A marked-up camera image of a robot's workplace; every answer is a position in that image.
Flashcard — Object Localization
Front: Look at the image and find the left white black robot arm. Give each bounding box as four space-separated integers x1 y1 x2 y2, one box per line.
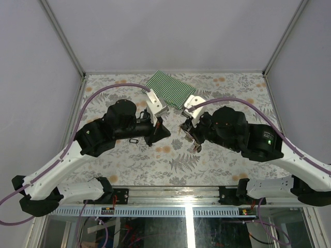
12 99 171 217

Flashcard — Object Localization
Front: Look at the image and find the white slotted cable duct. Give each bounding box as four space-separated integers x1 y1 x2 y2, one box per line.
51 206 255 218

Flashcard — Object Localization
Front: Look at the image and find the floral patterned table mat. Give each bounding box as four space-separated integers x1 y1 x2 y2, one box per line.
65 73 288 186

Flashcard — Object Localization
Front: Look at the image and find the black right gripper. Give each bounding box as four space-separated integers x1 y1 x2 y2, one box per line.
181 110 238 151

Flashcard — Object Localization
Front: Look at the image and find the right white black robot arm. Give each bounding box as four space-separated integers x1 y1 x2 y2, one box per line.
180 106 330 207

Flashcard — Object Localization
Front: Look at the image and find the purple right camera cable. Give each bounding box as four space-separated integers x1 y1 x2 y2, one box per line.
190 97 331 174

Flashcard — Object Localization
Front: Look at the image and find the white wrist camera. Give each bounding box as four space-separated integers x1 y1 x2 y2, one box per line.
146 89 169 127
182 95 206 127

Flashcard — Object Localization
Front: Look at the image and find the large silver keyring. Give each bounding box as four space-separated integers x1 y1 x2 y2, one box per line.
179 123 202 153

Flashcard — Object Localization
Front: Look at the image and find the black tag with white label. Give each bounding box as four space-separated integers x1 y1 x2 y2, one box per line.
129 138 139 144

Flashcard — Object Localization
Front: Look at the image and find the aluminium mounting rail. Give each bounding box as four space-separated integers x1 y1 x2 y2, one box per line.
59 184 319 207

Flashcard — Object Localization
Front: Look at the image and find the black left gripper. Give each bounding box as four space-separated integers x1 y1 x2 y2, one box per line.
116 112 172 147

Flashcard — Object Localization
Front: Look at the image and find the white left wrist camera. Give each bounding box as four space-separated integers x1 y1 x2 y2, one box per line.
146 89 169 127

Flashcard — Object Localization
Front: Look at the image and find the green white striped cloth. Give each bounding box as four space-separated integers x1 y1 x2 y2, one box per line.
146 71 197 110

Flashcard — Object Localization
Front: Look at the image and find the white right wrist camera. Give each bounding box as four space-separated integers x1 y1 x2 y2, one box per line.
182 95 206 127

